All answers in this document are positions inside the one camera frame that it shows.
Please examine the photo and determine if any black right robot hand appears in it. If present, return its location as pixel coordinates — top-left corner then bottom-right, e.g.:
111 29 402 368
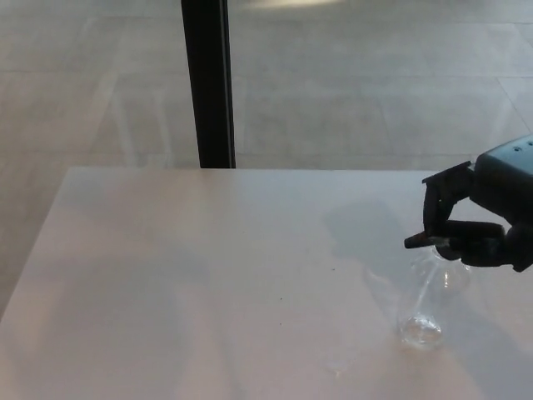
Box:
421 135 533 273

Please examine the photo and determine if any black trigger sprayer lid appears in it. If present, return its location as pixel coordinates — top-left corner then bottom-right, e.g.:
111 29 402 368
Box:
403 231 463 320

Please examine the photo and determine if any clear plastic spray bottle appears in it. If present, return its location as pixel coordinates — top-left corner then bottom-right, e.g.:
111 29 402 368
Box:
393 248 472 350

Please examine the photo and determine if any black window frame post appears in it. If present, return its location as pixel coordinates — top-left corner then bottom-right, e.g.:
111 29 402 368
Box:
180 0 237 169

